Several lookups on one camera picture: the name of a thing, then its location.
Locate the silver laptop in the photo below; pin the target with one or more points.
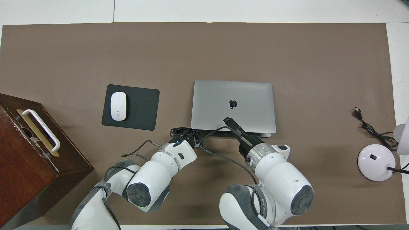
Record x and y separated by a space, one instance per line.
233 105

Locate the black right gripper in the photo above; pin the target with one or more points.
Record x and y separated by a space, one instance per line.
250 143

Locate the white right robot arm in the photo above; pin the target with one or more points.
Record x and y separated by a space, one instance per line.
281 185

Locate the white computer mouse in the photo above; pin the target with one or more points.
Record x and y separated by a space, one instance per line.
118 106

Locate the black mouse pad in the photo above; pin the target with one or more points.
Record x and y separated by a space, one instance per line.
140 108

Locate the brown table mat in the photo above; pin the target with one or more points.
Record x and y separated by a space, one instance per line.
204 54

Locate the dark brown wooden box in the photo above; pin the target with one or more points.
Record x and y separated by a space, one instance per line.
28 179

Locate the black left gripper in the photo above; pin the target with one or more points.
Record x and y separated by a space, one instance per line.
182 139

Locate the white desk lamp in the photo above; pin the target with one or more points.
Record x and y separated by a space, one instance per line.
375 163

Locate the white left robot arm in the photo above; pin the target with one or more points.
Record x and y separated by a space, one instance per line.
156 175

